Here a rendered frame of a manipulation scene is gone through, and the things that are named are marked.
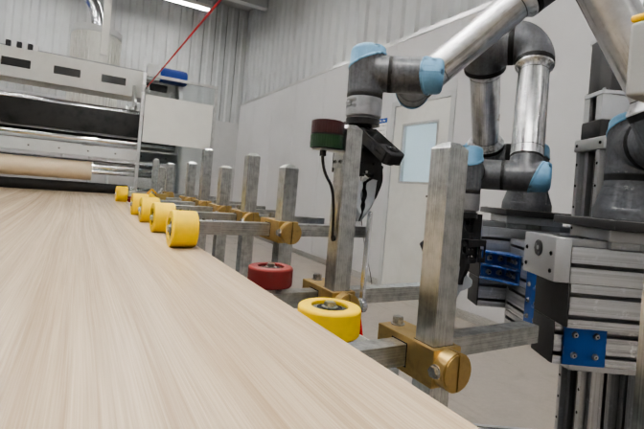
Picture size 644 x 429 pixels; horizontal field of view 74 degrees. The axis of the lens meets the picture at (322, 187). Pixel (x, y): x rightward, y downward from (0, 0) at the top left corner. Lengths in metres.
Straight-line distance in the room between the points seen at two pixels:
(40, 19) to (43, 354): 9.67
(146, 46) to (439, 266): 9.59
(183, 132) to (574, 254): 2.73
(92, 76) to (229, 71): 6.91
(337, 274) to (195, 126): 2.60
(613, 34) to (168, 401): 0.92
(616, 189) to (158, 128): 2.77
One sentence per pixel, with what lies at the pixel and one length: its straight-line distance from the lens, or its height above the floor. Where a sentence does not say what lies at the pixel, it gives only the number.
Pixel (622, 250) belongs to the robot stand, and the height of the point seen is 0.98.
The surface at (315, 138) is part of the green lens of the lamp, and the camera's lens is 0.75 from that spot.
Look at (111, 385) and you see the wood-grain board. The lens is 0.37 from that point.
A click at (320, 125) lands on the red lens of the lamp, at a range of 0.75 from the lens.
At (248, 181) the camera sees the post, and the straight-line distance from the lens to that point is 1.22.
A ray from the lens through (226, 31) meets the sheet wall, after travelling 10.49.
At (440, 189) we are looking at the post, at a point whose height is 1.07.
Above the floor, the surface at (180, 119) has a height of 1.47.
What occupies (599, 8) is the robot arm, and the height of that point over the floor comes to 1.43.
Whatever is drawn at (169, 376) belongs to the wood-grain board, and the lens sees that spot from 0.37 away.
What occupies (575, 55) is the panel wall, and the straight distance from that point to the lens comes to 3.74.
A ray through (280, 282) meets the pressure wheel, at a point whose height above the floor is 0.89.
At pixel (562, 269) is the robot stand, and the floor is 0.93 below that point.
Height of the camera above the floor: 1.05
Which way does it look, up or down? level
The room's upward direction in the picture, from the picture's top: 5 degrees clockwise
